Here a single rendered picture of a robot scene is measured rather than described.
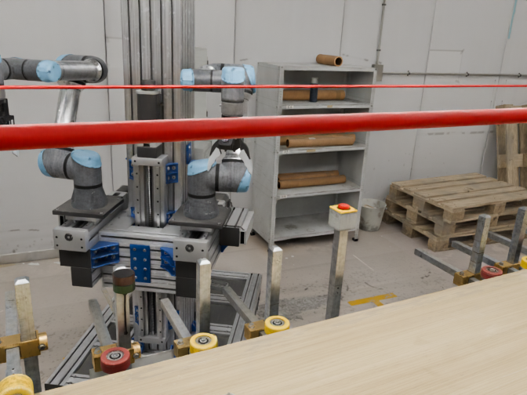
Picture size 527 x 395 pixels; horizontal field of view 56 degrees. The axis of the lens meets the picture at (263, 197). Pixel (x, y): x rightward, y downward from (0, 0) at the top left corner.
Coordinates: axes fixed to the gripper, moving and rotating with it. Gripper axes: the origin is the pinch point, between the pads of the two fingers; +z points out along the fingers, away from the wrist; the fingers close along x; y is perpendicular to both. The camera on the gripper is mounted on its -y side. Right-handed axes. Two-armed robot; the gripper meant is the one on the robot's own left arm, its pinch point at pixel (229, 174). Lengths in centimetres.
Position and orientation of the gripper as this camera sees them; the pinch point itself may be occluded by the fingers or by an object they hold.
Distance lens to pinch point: 168.7
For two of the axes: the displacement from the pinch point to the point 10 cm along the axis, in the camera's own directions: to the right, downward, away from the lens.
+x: -9.9, -0.8, 0.9
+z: -0.5, 9.5, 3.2
